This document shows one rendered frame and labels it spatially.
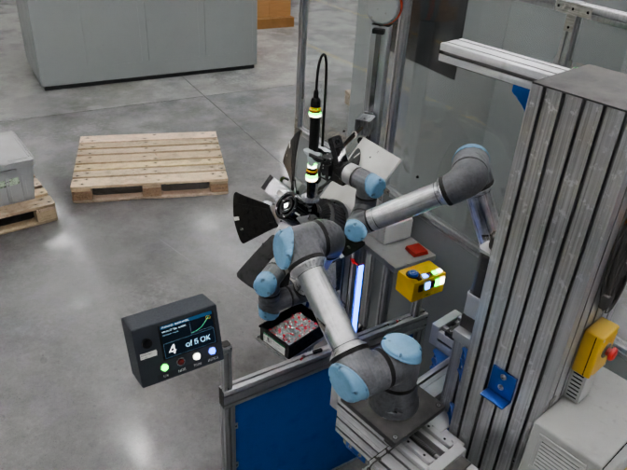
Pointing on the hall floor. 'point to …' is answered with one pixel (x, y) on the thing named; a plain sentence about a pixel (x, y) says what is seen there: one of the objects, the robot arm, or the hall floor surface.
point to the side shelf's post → (383, 296)
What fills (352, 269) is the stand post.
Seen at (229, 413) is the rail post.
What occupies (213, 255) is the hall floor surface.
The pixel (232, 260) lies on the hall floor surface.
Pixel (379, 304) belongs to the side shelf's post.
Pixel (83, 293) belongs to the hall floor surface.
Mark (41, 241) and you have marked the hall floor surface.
